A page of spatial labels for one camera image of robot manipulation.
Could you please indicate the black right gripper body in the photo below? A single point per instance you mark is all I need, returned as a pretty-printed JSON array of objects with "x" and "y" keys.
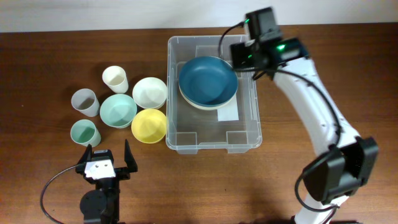
[{"x": 247, "y": 53}]

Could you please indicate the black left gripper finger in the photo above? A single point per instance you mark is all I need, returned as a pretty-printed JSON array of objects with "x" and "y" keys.
[
  {"x": 86, "y": 157},
  {"x": 129, "y": 158}
]

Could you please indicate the mint green cup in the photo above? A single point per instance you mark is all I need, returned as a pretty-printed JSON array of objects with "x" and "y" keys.
[{"x": 84, "y": 132}]

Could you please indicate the grey cup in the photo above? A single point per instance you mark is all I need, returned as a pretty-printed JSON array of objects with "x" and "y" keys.
[{"x": 86, "y": 102}]

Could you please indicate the beige bowl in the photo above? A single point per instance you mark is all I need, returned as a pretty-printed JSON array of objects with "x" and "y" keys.
[{"x": 202, "y": 106}]

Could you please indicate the blue bowl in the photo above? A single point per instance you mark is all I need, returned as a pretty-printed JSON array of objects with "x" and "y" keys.
[{"x": 206, "y": 81}]

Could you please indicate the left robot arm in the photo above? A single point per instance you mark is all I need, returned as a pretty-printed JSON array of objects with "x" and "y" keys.
[{"x": 101, "y": 205}]

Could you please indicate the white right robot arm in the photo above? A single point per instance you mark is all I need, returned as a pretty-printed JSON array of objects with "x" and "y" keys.
[{"x": 344, "y": 160}]

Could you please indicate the yellow small bowl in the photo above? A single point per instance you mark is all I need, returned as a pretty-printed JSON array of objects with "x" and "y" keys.
[{"x": 149, "y": 126}]

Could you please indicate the mint green small bowl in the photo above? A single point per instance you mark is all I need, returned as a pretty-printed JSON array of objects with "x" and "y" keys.
[{"x": 118, "y": 111}]

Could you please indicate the clear plastic storage bin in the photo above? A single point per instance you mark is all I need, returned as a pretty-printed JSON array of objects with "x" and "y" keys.
[{"x": 190, "y": 129}]

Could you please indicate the white small bowl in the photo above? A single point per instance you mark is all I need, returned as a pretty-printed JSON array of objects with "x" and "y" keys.
[{"x": 150, "y": 93}]

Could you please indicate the white label in bin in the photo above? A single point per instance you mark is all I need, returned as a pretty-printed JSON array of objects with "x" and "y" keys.
[{"x": 229, "y": 112}]

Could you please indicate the cream cup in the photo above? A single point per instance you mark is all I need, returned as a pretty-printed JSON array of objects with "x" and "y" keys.
[{"x": 115, "y": 78}]

